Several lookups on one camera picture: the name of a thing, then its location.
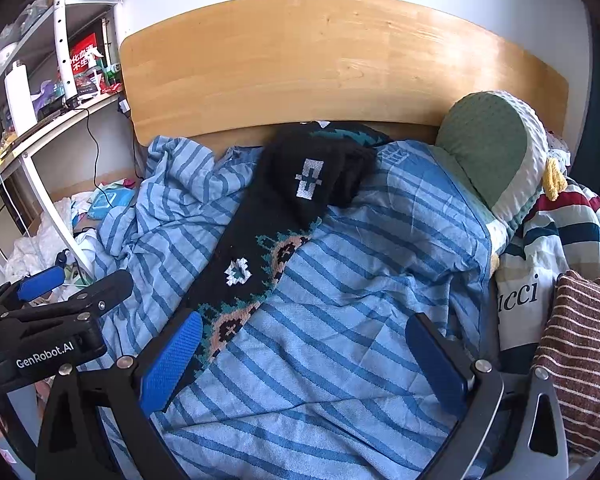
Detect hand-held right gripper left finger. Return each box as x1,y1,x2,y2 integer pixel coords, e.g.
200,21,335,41
34,310,204,480

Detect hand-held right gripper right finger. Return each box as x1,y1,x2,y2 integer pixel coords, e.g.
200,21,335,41
405,312,571,480

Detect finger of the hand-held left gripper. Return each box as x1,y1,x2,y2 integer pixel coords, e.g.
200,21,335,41
0,269,134,333
0,265,67,311

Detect black patterned knit sweater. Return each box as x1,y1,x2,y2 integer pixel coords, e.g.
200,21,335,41
182,120,396,376

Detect teal packet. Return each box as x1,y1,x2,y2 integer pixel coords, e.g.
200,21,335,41
87,185,136,218

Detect blue striped blanket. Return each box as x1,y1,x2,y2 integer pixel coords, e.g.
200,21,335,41
87,132,501,480

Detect brown striped cloth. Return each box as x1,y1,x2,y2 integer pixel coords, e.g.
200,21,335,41
532,270,600,461

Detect multicolour striped white quilt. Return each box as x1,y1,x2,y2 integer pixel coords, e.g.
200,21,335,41
495,180,600,376

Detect yellow fuzzy tassel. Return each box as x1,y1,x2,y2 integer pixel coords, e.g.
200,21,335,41
542,157,568,201

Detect green and white pillow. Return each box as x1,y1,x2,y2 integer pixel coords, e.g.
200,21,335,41
435,90,551,241

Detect red box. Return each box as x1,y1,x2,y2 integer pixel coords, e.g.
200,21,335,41
70,33,101,81

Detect white shelf desk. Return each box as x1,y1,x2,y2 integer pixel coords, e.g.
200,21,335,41
0,0,133,281

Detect wooden headboard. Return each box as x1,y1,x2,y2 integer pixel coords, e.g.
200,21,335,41
119,0,570,148

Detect black cable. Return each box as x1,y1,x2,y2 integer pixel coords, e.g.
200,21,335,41
77,105,141,206

